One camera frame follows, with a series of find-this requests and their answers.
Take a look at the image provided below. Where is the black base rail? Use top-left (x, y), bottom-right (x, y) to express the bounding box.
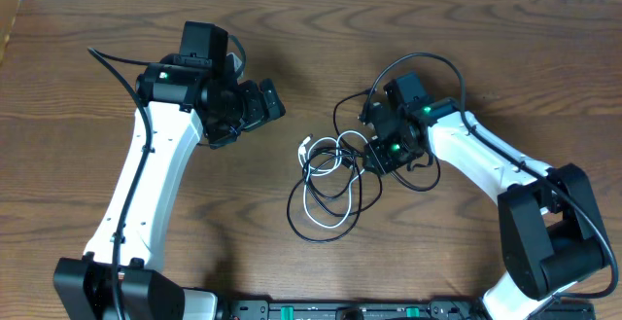
top-left (213, 299), bottom-right (597, 320)

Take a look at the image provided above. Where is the black USB cable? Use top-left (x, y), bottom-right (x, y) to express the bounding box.
top-left (286, 89), bottom-right (442, 244)

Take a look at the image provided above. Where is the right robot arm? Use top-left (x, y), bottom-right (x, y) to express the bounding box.
top-left (360, 73), bottom-right (619, 319)

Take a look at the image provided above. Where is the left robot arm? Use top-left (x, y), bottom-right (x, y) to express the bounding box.
top-left (53, 21), bottom-right (286, 319)

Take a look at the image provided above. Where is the white USB cable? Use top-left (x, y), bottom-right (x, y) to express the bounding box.
top-left (296, 129), bottom-right (370, 230)

